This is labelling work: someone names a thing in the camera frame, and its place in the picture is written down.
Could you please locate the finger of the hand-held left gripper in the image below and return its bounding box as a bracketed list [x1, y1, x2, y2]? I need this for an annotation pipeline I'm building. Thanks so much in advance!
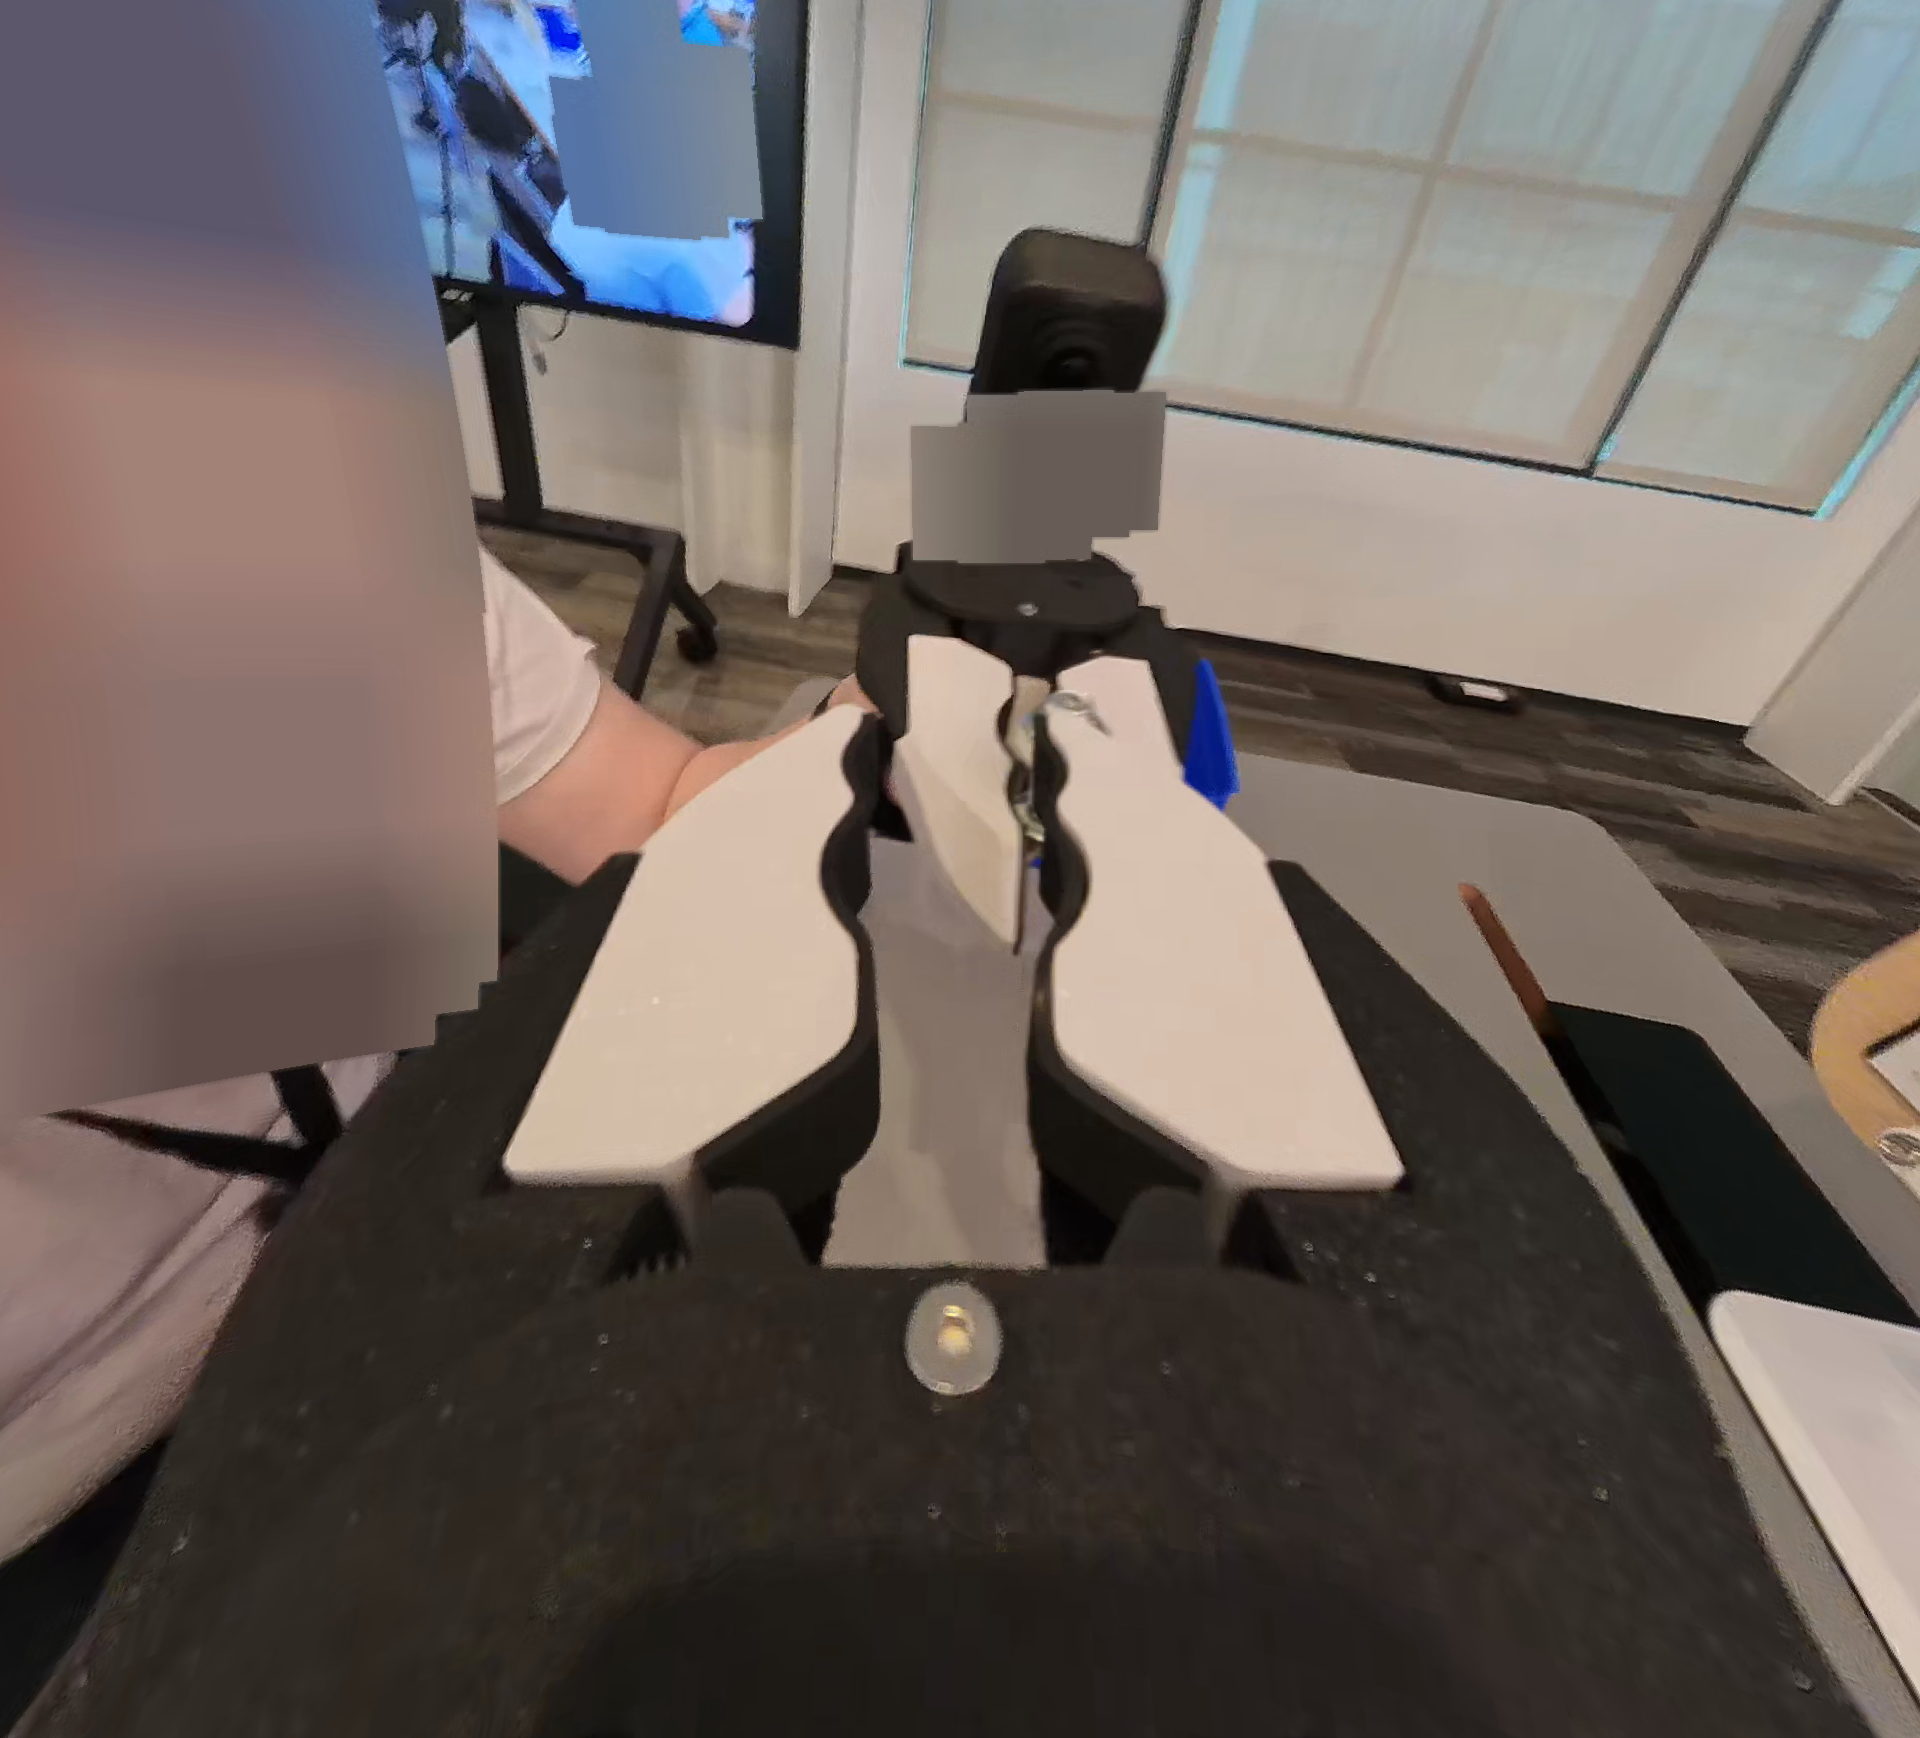
[1064, 653, 1189, 798]
[882, 635, 1037, 950]

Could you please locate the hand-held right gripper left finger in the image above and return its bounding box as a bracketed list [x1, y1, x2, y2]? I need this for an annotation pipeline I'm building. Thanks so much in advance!
[503, 702, 887, 1255]

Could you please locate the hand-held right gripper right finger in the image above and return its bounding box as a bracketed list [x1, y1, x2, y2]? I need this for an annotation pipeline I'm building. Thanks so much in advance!
[1030, 722, 1410, 1255]

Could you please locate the blue plastic bin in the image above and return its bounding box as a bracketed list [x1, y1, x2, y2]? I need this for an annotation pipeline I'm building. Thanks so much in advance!
[1180, 659, 1240, 811]

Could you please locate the steel hex bolt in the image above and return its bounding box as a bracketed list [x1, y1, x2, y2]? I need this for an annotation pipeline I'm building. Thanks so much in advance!
[1000, 719, 1050, 873]

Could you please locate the person's left forearm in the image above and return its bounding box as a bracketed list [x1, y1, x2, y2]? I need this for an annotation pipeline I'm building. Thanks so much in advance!
[660, 676, 879, 821]

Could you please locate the black rolling stand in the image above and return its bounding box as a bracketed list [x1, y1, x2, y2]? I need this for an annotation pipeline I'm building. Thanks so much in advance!
[435, 282, 719, 704]

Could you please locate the white framed glass window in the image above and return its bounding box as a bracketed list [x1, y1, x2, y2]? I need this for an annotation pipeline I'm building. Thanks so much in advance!
[901, 0, 1920, 523]

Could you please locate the white stand base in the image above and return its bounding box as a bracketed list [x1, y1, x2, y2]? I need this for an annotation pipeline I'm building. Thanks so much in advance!
[1710, 1292, 1920, 1710]

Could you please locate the black chest strap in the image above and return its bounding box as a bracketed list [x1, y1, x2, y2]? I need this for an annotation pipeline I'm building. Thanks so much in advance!
[55, 1066, 350, 1188]

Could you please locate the wall display screen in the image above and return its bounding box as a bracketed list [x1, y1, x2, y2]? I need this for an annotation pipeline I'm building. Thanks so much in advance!
[321, 0, 812, 349]

